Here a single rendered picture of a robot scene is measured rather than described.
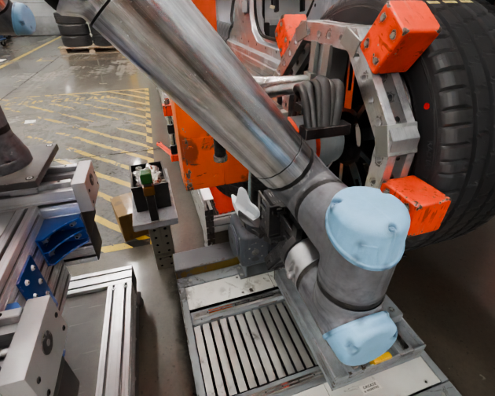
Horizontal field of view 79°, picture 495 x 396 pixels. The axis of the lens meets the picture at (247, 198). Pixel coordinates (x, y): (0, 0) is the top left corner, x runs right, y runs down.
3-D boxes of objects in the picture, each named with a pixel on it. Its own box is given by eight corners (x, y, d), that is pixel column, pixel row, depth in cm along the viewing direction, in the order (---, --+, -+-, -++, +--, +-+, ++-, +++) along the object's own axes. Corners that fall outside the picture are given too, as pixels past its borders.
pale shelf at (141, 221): (178, 223, 119) (177, 218, 117) (133, 232, 114) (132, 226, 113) (167, 173, 153) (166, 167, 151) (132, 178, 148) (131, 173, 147)
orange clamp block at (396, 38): (406, 72, 55) (445, 29, 47) (371, 75, 53) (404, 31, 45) (390, 44, 58) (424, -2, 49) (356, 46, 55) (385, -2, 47)
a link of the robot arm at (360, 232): (300, 173, 33) (292, 247, 39) (359, 238, 24) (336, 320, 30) (362, 163, 35) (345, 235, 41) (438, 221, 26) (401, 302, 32)
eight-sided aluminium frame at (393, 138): (372, 283, 74) (458, 34, 44) (349, 289, 73) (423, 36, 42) (283, 177, 117) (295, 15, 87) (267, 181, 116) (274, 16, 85)
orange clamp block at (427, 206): (403, 203, 62) (439, 230, 55) (371, 210, 60) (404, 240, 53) (414, 174, 58) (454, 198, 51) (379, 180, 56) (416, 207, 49)
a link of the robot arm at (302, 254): (339, 287, 44) (289, 301, 42) (324, 265, 48) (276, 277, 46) (350, 249, 40) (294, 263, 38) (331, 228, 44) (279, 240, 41)
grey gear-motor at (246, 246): (324, 272, 142) (335, 213, 123) (239, 295, 132) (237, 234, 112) (306, 247, 157) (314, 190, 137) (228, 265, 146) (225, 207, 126)
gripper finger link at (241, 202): (232, 174, 58) (267, 193, 52) (233, 199, 61) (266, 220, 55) (220, 180, 56) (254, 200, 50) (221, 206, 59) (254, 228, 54)
